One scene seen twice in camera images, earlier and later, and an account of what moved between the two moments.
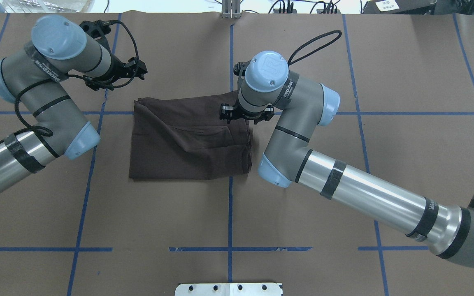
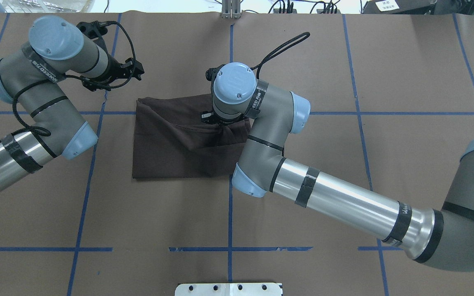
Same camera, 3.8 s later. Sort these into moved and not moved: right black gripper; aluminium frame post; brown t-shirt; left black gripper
Moved: left black gripper
Not moved: aluminium frame post; right black gripper; brown t-shirt
